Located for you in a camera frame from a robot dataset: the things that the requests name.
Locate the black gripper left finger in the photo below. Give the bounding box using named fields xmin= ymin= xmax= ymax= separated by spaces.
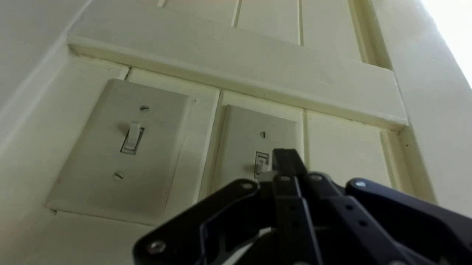
xmin=132 ymin=148 xmax=325 ymax=265

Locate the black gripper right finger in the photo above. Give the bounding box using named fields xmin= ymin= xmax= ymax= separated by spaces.
xmin=294 ymin=148 xmax=472 ymax=265

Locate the cream switch toggle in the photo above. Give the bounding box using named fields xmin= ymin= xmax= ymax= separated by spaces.
xmin=119 ymin=121 xmax=148 ymax=158
xmin=253 ymin=151 xmax=275 ymax=180

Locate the cream panelled wooden board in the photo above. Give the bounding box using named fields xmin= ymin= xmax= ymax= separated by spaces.
xmin=0 ymin=0 xmax=440 ymax=265

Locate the cream wall switch plate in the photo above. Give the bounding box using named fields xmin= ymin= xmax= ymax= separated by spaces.
xmin=45 ymin=79 xmax=192 ymax=221
xmin=210 ymin=104 xmax=306 ymax=195

